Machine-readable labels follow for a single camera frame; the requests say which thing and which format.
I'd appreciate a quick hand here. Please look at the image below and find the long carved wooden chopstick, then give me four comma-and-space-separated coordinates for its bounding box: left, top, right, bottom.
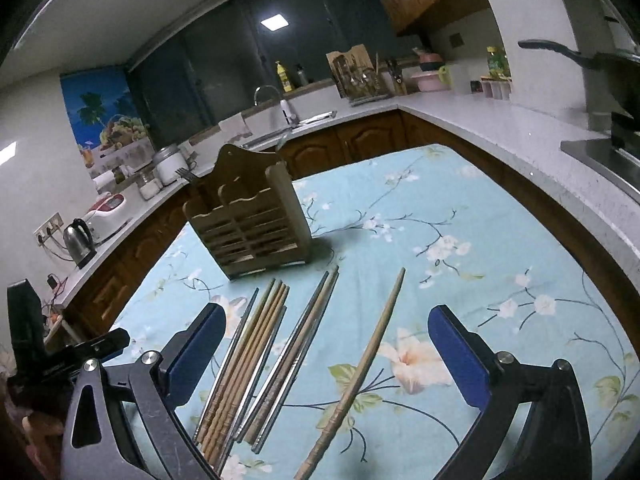
294, 268, 406, 480

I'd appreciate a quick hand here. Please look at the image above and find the person's left hand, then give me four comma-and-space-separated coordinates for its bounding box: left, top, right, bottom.
1, 396, 64, 479

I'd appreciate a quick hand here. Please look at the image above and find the steel electric kettle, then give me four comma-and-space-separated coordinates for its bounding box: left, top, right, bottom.
63, 218, 96, 269

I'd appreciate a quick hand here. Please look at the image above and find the white red rice cooker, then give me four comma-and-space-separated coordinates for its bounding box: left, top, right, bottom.
82, 193, 132, 244

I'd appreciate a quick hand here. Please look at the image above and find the glass storage jar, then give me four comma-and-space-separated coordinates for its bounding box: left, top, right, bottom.
137, 172, 162, 200

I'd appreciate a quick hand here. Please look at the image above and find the light blue floral tablecloth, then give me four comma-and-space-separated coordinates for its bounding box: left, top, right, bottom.
116, 145, 639, 479

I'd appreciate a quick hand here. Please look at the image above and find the metal fork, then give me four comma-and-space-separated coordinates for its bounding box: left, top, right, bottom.
175, 167, 201, 185

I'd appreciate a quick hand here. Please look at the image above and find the white lidded pot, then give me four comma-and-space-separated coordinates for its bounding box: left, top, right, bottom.
152, 144, 190, 186

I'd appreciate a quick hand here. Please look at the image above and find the wooden utensil holder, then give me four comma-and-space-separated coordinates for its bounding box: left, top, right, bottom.
182, 144, 311, 280

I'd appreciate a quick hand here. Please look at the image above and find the stainless steel sink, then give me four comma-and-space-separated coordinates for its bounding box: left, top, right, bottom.
242, 110, 337, 150

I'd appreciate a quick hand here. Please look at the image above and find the chrome sink faucet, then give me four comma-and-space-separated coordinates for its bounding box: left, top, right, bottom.
253, 84, 299, 127

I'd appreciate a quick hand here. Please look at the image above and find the yellow dish soap bottle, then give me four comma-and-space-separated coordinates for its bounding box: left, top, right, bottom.
276, 61, 295, 93

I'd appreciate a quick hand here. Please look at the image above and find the yellow oil bottle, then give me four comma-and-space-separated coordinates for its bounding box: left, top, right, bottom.
486, 47, 511, 79

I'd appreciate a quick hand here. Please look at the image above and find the pink plastic basin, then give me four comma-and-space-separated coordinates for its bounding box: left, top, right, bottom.
411, 70, 449, 92

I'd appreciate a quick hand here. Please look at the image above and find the countertop utensil drying rack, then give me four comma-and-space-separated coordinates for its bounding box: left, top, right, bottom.
326, 44, 390, 106

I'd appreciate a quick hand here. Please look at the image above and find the tropical fruit wall poster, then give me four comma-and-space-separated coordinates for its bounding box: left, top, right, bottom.
60, 66, 154, 179

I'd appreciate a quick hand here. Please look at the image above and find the black wok with handle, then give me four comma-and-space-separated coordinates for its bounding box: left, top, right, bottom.
518, 39, 640, 119

